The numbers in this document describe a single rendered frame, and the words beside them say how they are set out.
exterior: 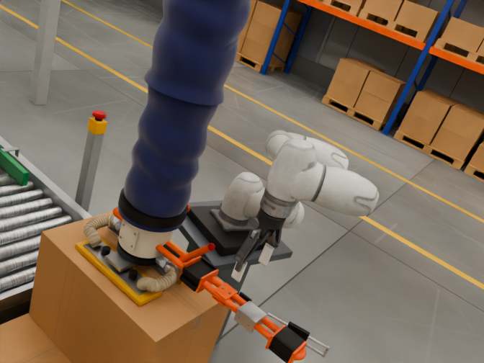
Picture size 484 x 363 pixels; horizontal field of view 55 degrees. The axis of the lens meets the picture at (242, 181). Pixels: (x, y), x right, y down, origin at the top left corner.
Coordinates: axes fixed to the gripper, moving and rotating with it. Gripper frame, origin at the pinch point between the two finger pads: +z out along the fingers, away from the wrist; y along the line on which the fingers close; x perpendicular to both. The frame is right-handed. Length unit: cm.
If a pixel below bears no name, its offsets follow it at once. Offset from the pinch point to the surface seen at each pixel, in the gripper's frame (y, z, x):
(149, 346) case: 19.8, 30.6, -11.8
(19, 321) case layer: 25, 67, -69
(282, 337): 1.8, 11.0, 18.0
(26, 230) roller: -5, 67, -117
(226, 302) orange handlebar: 3.2, 13.0, -1.6
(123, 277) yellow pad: 13.1, 24.4, -34.5
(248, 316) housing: 3.0, 11.9, 6.7
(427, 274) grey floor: -315, 121, 25
